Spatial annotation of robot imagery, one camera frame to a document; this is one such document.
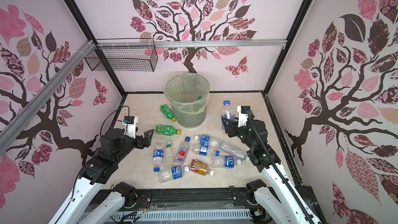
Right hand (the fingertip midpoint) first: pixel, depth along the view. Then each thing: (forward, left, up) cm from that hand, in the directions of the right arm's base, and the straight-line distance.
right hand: (227, 116), depth 71 cm
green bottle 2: (+25, +14, -14) cm, 32 cm away
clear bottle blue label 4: (-9, +37, -23) cm, 45 cm away
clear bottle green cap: (-8, +32, -27) cm, 42 cm away
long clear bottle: (-7, -6, -25) cm, 26 cm away
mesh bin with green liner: (+33, +22, -17) cm, 43 cm away
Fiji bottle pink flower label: (-7, +23, -24) cm, 34 cm away
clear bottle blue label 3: (-13, 0, -23) cm, 26 cm away
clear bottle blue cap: (+3, 0, 0) cm, 3 cm away
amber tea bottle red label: (-16, +14, -23) cm, 32 cm away
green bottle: (+6, +34, -22) cm, 41 cm away
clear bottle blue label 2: (-5, +12, -23) cm, 26 cm away
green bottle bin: (+20, +35, -23) cm, 46 cm away
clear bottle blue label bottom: (-19, +26, -22) cm, 39 cm away
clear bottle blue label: (-1, +9, -23) cm, 25 cm away
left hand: (-5, +39, -5) cm, 40 cm away
